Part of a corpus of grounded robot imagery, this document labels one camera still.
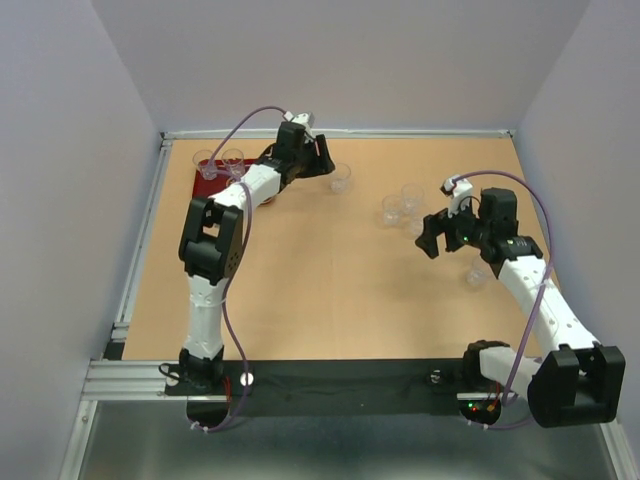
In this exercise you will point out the cluster clear glass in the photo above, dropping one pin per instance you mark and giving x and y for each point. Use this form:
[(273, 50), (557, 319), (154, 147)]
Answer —
[(415, 226), (392, 210), (412, 197)]

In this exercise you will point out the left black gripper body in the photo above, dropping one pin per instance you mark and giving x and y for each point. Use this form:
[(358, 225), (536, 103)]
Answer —
[(307, 164)]

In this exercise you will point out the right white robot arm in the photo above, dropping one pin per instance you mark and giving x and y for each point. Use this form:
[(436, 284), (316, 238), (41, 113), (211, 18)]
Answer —
[(579, 380)]

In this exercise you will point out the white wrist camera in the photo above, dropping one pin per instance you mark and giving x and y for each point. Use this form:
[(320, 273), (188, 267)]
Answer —
[(306, 119), (460, 192)]

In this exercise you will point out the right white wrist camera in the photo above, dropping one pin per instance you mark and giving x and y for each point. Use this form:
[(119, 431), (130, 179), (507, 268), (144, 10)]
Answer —
[(460, 192)]

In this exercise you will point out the cluster left clear glass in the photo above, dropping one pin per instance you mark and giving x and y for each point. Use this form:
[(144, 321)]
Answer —
[(392, 210)]

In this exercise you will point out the cluster front clear glass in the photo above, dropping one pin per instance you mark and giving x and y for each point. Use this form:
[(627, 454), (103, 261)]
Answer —
[(415, 226)]

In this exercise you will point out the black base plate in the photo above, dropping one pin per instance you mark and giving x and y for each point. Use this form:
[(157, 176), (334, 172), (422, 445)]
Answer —
[(288, 388)]

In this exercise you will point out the red lacquer tray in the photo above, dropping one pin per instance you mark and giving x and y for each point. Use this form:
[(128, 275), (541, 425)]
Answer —
[(203, 187)]

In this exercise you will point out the aluminium frame rail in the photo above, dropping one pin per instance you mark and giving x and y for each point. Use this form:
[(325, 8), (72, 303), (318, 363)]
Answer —
[(336, 133)]

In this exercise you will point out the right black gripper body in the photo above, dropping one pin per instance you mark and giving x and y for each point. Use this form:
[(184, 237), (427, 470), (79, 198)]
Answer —
[(470, 231)]

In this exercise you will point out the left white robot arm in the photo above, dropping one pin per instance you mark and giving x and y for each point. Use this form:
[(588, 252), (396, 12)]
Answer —
[(213, 239)]

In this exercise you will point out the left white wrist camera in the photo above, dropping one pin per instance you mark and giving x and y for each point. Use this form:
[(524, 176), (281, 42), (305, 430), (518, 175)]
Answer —
[(306, 119)]

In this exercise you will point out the cluster back clear glass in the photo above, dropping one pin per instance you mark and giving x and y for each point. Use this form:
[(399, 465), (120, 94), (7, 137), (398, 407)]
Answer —
[(412, 197)]

